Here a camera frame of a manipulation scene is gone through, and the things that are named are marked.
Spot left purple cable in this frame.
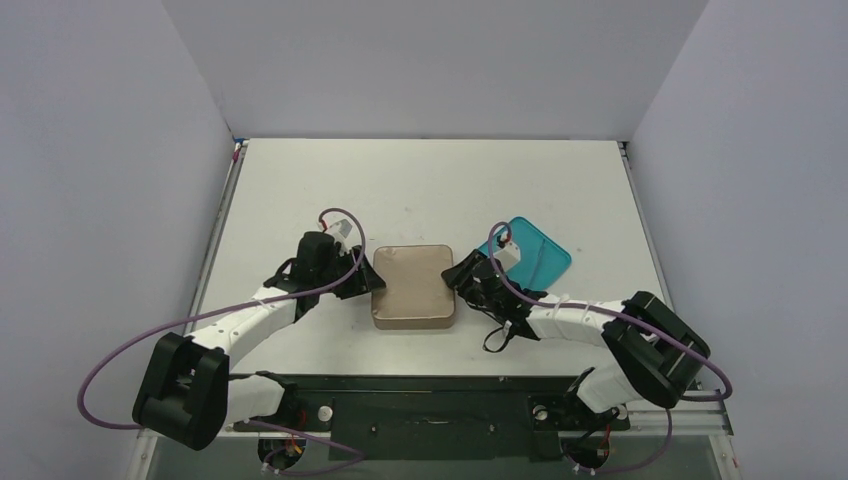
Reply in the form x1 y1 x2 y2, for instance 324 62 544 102
76 207 368 478

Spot metal tongs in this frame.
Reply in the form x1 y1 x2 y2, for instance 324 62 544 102
526 241 545 290

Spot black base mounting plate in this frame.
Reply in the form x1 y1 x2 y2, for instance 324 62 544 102
233 374 663 462

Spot brown tin lid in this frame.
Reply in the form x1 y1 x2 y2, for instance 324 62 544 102
371 244 456 309

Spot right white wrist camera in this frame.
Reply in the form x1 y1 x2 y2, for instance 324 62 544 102
493 241 521 272

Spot purple cable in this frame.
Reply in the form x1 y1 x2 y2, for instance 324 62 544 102
76 207 368 478
487 221 734 475

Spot gold cookie tin box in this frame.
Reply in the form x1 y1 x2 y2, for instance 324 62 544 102
371 303 456 331

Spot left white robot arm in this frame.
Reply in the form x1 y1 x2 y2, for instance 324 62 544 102
132 232 386 450

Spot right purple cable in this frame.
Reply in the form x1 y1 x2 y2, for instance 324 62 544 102
487 221 734 475

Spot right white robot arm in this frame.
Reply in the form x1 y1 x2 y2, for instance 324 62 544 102
441 251 711 427

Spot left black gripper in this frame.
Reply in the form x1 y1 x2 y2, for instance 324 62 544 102
317 247 385 301

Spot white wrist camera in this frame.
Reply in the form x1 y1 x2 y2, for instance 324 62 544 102
319 219 353 249
493 241 521 272

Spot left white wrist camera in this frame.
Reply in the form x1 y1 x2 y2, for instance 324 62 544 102
319 219 353 249

